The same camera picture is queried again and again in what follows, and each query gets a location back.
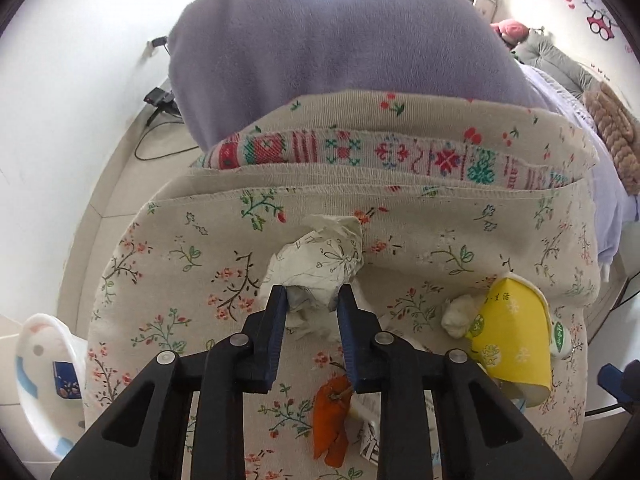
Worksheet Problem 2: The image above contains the black power cable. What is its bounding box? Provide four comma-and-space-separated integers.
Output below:
132, 39, 201, 162

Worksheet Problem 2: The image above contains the light blue milk carton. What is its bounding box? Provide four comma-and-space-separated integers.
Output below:
349, 390, 442, 468

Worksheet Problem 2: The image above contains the grey pillow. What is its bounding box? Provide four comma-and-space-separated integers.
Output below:
512, 29, 599, 101

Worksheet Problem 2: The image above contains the white tissue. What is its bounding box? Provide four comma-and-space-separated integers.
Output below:
258, 214, 364, 342

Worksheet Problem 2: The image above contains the black wall charger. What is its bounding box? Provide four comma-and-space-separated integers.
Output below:
151, 36, 168, 48

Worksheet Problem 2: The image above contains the orange peel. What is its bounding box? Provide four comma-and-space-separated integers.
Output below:
312, 375, 352, 468

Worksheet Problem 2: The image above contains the blue torn box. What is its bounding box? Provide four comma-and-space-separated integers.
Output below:
53, 361, 81, 400

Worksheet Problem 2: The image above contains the black device stand near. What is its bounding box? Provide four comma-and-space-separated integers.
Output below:
143, 87, 181, 126

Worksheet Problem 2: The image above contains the white green tube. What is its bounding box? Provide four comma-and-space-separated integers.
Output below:
549, 318, 573, 360

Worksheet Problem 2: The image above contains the purple bed blanket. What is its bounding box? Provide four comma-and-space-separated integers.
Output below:
144, 0, 628, 283

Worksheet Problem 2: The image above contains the yellow paper cup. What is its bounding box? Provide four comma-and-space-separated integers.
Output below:
465, 273, 552, 408

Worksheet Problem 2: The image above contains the white patterned trash bin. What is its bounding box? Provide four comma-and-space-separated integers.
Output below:
15, 313, 87, 460

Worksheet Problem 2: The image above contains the brown fuzzy pillow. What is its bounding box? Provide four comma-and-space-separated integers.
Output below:
582, 81, 640, 195

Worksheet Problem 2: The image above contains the pink plush toy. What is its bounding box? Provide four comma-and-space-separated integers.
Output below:
490, 18, 529, 49

